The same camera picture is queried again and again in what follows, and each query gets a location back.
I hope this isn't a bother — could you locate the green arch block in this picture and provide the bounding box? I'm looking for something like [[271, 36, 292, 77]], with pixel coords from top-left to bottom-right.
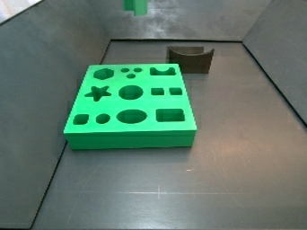
[[124, 0, 148, 16]]

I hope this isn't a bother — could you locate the green shape-sorter board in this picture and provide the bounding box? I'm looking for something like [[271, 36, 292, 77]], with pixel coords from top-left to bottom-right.
[[64, 64, 196, 150]]

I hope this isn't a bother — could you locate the dark curved fixture block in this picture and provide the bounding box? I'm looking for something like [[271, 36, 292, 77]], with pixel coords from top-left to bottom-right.
[[167, 46, 215, 74]]

